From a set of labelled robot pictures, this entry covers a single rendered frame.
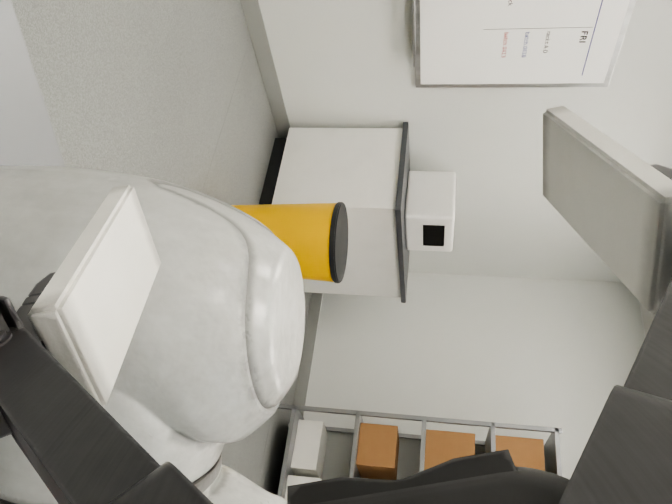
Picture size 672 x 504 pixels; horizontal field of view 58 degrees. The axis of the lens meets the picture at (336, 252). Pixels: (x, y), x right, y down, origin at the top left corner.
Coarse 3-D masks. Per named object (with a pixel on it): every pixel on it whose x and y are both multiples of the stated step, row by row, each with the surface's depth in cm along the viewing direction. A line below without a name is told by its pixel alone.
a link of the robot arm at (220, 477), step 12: (216, 468) 39; (228, 468) 43; (204, 480) 38; (216, 480) 40; (228, 480) 41; (240, 480) 41; (204, 492) 38; (216, 492) 39; (228, 492) 39; (240, 492) 39; (252, 492) 40; (264, 492) 41
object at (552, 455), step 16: (368, 416) 434; (384, 416) 431; (400, 416) 429; (416, 416) 428; (288, 432) 433; (352, 432) 473; (560, 432) 410; (288, 448) 426; (352, 448) 421; (544, 448) 445; (288, 464) 425; (352, 464) 415; (560, 464) 399
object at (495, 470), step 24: (480, 456) 8; (504, 456) 8; (336, 480) 8; (360, 480) 8; (384, 480) 8; (408, 480) 8; (432, 480) 8; (456, 480) 8; (480, 480) 8; (504, 480) 8; (528, 480) 8; (552, 480) 8
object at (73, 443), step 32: (0, 320) 13; (0, 352) 12; (32, 352) 12; (0, 384) 11; (32, 384) 11; (64, 384) 11; (32, 416) 10; (64, 416) 10; (96, 416) 10; (32, 448) 10; (64, 448) 10; (96, 448) 9; (128, 448) 9; (64, 480) 9; (96, 480) 9; (128, 480) 9; (160, 480) 8
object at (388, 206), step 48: (288, 144) 400; (336, 144) 395; (384, 144) 390; (288, 192) 378; (336, 192) 373; (384, 192) 369; (432, 192) 398; (384, 240) 391; (432, 240) 408; (336, 288) 452; (384, 288) 443
